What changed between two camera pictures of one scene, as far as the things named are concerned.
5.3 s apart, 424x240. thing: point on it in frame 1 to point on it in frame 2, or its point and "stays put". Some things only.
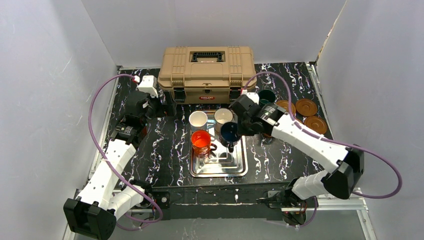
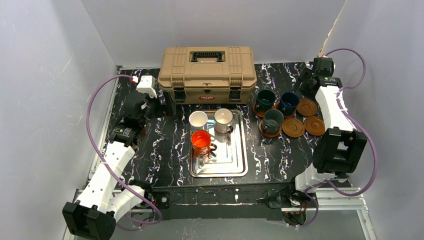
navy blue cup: [229, 135] to [288, 101]
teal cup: [266, 96] stays put
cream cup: [221, 116] stays put
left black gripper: [154, 108] stays put
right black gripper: [240, 110] to [305, 79]
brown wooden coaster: [306, 107] stays put
